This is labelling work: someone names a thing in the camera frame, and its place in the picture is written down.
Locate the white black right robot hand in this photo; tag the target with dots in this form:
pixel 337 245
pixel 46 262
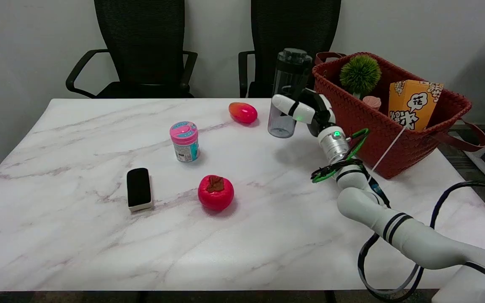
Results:
pixel 303 111

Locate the black transparent water bottle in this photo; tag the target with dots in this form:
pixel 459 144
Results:
pixel 286 80

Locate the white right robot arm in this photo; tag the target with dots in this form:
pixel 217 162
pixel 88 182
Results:
pixel 411 235

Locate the red woven basket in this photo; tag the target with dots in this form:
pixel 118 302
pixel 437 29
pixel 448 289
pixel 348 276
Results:
pixel 377 134

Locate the red toy mango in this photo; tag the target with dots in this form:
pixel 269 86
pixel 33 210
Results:
pixel 243 112

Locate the green spiky ball plant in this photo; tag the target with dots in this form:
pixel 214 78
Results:
pixel 360 75

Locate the small pink pot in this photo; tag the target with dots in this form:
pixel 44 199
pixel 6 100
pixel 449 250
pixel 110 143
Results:
pixel 372 102

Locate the black mesh office chair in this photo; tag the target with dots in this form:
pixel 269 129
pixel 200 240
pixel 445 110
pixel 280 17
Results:
pixel 141 42
pixel 293 25

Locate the white zip tie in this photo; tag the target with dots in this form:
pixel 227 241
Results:
pixel 390 147

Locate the orange popcorn box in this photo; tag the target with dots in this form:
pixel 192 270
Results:
pixel 413 105

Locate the red toy persimmon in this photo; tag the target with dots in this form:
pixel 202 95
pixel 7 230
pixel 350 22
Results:
pixel 215 195

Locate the pink lid gum jar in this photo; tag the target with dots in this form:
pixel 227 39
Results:
pixel 185 141

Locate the black whiteboard eraser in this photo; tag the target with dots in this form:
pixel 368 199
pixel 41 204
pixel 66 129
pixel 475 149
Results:
pixel 138 188

